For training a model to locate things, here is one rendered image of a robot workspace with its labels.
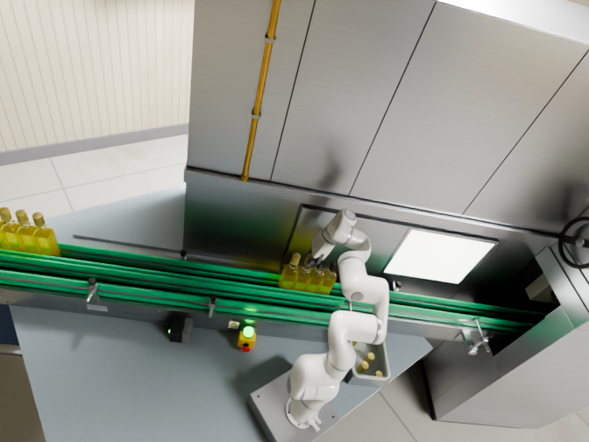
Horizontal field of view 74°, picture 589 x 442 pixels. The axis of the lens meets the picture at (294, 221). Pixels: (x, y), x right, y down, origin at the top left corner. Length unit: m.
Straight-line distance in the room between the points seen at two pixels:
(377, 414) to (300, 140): 1.87
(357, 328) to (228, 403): 0.74
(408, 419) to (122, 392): 1.77
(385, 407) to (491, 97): 1.97
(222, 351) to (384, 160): 1.04
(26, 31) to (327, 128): 2.44
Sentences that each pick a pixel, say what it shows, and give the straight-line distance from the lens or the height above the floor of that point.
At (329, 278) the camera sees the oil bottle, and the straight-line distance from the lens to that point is 1.69.
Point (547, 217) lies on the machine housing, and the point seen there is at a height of 1.48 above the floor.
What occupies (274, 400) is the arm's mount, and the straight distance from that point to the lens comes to 1.65.
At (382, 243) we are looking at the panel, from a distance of 1.76.
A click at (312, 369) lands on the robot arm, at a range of 1.26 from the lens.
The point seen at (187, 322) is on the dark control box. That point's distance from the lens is 1.75.
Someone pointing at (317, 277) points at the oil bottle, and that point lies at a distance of 1.67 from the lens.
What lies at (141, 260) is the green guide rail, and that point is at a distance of 1.80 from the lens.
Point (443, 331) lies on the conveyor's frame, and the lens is 2.13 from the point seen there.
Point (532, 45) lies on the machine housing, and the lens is 1.43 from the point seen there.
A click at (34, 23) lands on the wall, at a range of 3.35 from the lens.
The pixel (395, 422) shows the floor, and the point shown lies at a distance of 2.77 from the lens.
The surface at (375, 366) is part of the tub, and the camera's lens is 1.92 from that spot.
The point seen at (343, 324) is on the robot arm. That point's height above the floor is 1.43.
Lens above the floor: 2.37
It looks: 44 degrees down
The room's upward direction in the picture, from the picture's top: 19 degrees clockwise
